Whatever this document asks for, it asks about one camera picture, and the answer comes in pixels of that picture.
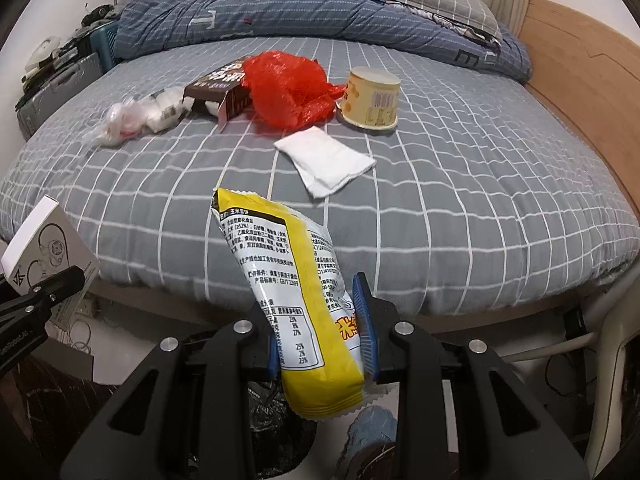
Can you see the white chair frame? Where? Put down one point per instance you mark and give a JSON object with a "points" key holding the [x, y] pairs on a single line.
{"points": [[617, 312]]}

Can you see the teal suitcase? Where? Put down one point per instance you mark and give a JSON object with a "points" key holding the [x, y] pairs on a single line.
{"points": [[102, 41]]}

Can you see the blue striped duvet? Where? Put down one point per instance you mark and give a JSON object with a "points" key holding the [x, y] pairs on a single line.
{"points": [[148, 26]]}

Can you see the white drawstring pouch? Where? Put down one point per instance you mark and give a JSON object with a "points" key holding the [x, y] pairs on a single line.
{"points": [[163, 110]]}

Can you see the white tissue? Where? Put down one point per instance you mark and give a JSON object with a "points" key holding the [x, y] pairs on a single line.
{"points": [[324, 164]]}

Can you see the yellow snack wrapper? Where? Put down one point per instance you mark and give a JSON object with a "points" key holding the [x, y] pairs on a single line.
{"points": [[291, 266]]}

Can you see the grey suitcase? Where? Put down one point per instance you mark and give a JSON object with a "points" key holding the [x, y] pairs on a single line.
{"points": [[32, 112]]}

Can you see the yellow instant noodle cup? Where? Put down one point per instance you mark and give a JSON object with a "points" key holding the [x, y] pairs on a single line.
{"points": [[371, 99]]}

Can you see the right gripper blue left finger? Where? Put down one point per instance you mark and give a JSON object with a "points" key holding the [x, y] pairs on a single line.
{"points": [[273, 365]]}

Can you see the white helmet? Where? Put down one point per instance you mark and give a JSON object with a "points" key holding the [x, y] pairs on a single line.
{"points": [[43, 52]]}

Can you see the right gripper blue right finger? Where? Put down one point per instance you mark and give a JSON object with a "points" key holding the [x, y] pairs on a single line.
{"points": [[363, 303]]}

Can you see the wooden headboard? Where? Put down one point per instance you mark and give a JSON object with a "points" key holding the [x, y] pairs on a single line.
{"points": [[588, 74]]}

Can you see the clear plastic bag red print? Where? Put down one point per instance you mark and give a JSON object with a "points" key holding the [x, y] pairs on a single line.
{"points": [[122, 122]]}

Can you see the white small carton box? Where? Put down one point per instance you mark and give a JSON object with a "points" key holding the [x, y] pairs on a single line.
{"points": [[46, 244]]}

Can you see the black trash bin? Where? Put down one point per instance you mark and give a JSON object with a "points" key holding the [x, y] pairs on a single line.
{"points": [[272, 439]]}

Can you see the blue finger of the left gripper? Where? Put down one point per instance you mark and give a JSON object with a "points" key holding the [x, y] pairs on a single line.
{"points": [[61, 286]]}

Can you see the brown cookie box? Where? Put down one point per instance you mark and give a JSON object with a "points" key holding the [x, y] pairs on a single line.
{"points": [[220, 93]]}

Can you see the blue slipper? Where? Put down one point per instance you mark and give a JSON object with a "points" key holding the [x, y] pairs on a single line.
{"points": [[370, 448]]}

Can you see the grey checked bed sheet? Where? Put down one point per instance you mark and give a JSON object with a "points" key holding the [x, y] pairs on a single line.
{"points": [[480, 199]]}

